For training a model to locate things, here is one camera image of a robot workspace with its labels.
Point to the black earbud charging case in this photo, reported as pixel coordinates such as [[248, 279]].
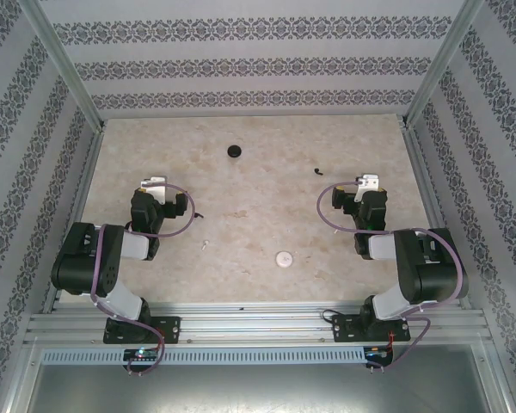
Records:
[[234, 151]]

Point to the white earbud charging case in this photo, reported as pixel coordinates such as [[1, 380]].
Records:
[[284, 259]]

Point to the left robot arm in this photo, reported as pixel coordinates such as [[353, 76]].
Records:
[[81, 262]]

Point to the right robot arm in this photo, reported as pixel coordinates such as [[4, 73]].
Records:
[[434, 275]]

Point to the small circuit board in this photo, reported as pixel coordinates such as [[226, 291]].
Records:
[[376, 353], [139, 355]]

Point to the grey sheet metal tray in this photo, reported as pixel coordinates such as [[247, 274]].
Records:
[[258, 387]]

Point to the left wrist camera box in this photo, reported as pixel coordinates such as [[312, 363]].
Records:
[[155, 183]]

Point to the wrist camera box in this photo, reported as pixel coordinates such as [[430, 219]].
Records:
[[155, 183], [370, 180]]

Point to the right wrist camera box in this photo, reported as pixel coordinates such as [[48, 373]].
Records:
[[370, 180]]

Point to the aluminium table side rail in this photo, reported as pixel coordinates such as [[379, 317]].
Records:
[[81, 193], [420, 172]]

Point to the aluminium arm base rail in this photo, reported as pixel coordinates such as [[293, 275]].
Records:
[[258, 322]]

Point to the aluminium frame post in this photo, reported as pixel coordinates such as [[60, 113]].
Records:
[[442, 64], [63, 64]]

